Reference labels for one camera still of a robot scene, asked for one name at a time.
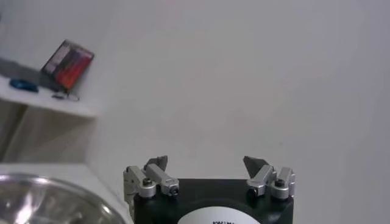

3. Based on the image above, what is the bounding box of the stainless steel steamer basket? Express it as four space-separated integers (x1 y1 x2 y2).
0 173 127 224

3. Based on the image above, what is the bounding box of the white side desk with laptop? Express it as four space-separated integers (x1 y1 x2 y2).
0 72 98 165

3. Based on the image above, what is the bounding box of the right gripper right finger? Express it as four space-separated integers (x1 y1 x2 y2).
243 155 296 200

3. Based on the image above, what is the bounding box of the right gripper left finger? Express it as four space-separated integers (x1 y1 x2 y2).
123 155 180 203

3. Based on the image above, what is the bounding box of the blue computer mouse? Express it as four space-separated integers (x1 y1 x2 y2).
9 78 40 94

